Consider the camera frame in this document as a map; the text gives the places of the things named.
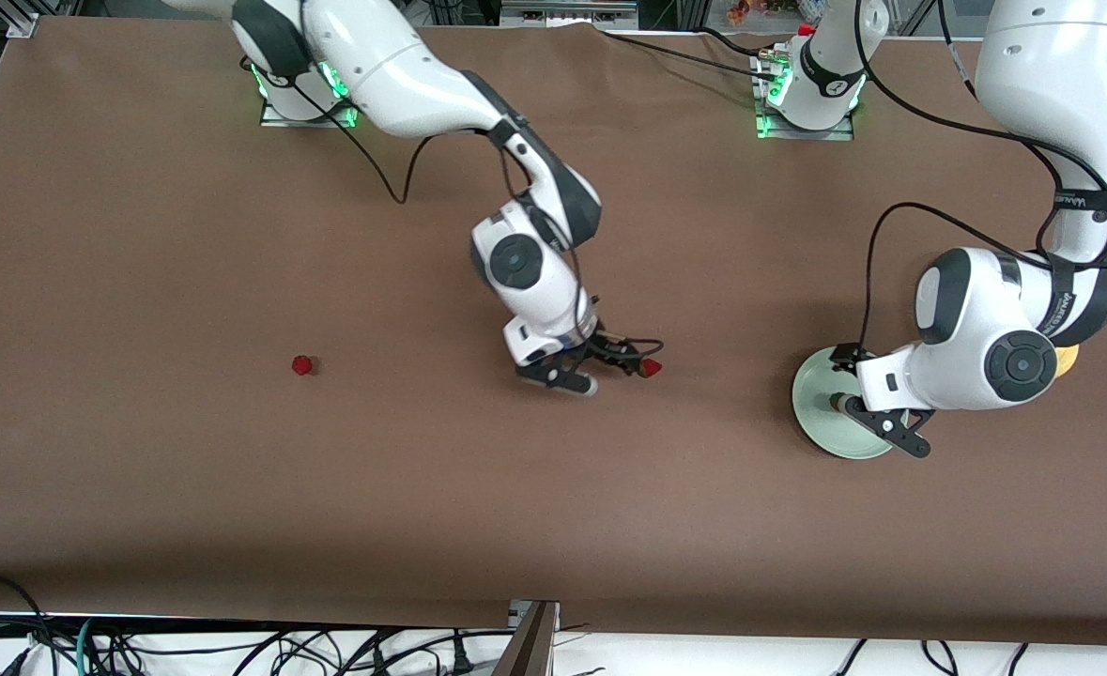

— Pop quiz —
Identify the grey metal background box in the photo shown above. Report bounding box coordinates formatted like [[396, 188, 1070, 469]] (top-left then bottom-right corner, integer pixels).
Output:
[[499, 0, 639, 30]]

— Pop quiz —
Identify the brown table cover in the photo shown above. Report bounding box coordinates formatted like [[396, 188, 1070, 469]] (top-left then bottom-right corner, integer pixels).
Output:
[[0, 17, 1107, 649]]

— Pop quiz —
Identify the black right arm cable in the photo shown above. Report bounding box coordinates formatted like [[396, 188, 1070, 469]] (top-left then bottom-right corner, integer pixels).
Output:
[[238, 52, 665, 363]]

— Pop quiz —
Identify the long black table cable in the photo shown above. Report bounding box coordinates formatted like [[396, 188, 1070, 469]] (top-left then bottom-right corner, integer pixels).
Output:
[[593, 26, 781, 84]]

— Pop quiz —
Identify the aluminium table post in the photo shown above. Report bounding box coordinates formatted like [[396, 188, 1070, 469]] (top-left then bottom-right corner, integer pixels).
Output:
[[491, 600, 562, 676]]

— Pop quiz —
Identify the aluminium frame profile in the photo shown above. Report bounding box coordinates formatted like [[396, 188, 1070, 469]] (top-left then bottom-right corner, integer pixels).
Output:
[[0, 0, 43, 38]]

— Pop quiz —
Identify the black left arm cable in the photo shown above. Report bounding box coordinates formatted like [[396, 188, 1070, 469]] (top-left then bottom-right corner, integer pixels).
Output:
[[852, 0, 1107, 354]]

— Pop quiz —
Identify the short black table cable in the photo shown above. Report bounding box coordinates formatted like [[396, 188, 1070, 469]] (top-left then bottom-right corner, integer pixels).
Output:
[[694, 26, 772, 59]]

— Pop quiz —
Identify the pale green plate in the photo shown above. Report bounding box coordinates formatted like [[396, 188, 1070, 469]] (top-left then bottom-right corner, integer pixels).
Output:
[[792, 346, 898, 461]]

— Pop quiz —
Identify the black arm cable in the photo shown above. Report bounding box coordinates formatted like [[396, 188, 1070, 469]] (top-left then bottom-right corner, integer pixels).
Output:
[[238, 52, 665, 363], [852, 0, 1107, 354]]

